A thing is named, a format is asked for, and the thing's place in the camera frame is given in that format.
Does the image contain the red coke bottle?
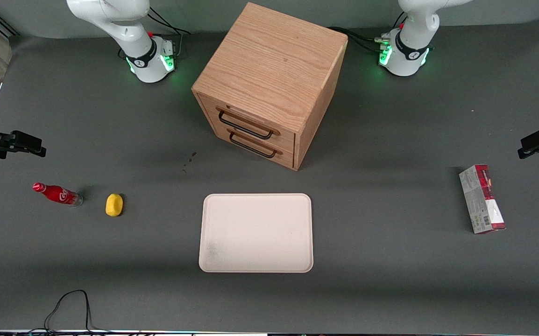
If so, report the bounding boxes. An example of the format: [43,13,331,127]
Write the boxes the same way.
[32,182,84,208]

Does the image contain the cream plastic tray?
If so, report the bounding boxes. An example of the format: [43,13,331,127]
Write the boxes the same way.
[199,193,314,273]

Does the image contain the red plaid cardboard box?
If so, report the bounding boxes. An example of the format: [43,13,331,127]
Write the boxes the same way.
[459,164,507,235]

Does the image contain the yellow lemon-shaped object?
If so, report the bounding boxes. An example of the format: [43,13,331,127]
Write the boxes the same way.
[106,193,125,217]

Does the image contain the wooden drawer front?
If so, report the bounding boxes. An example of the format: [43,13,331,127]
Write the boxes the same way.
[199,94,297,146]
[213,124,296,169]

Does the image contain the wooden drawer cabinet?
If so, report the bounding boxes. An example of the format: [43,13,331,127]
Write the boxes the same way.
[191,2,348,171]

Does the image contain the aluminium frame rail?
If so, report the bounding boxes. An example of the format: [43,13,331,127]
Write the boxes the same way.
[0,9,20,39]

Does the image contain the thin black looped cable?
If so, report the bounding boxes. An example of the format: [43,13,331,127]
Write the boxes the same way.
[44,289,111,335]

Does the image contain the black right arm base cables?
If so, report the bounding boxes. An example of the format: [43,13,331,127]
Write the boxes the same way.
[147,7,191,60]

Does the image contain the black arm base cables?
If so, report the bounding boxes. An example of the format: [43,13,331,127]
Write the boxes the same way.
[327,12,408,55]
[147,7,191,60]

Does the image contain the black left arm base cables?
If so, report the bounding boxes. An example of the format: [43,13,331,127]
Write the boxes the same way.
[327,12,408,55]

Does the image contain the black metal drawer handle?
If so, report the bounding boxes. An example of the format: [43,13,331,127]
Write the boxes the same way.
[218,109,275,140]
[228,132,278,159]

